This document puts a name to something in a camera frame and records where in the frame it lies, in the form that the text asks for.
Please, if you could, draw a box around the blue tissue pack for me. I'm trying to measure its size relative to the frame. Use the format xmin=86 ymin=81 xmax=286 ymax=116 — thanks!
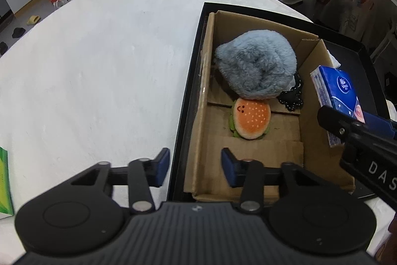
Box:
xmin=310 ymin=65 xmax=365 ymax=148

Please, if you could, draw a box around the black beaded keychain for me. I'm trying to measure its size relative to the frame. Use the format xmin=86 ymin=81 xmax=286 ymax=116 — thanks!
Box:
xmin=277 ymin=73 xmax=304 ymax=112

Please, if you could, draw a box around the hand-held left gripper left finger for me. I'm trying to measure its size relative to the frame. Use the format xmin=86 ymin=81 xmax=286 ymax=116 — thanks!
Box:
xmin=71 ymin=148 xmax=170 ymax=214

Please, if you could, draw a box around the grey fluffy plush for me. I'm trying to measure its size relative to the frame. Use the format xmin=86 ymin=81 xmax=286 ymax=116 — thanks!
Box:
xmin=214 ymin=30 xmax=299 ymax=99

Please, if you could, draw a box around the beige tote bag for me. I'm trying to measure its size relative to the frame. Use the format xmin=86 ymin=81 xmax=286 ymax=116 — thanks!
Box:
xmin=338 ymin=0 xmax=376 ymax=39

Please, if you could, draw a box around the cardboard box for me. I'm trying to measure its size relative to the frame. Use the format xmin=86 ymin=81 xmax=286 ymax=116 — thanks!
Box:
xmin=183 ymin=10 xmax=356 ymax=203

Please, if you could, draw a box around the burger plush toy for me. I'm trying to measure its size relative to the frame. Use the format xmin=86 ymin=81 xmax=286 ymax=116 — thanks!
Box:
xmin=229 ymin=97 xmax=271 ymax=140

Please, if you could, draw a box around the green tissue box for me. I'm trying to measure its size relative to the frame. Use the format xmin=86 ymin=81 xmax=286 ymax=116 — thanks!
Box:
xmin=0 ymin=146 xmax=14 ymax=217

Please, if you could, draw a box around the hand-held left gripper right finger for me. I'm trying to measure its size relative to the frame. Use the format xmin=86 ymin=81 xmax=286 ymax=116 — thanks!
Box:
xmin=221 ymin=148 xmax=320 ymax=214

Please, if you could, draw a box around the black shallow tray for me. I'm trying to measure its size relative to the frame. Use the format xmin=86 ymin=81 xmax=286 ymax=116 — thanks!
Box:
xmin=167 ymin=2 xmax=397 ymax=203

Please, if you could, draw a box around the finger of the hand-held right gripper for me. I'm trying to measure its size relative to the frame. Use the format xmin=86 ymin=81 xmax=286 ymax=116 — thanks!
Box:
xmin=317 ymin=106 xmax=397 ymax=140

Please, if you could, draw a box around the white crumpled tissue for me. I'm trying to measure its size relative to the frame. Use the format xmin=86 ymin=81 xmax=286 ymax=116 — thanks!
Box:
xmin=327 ymin=51 xmax=342 ymax=68

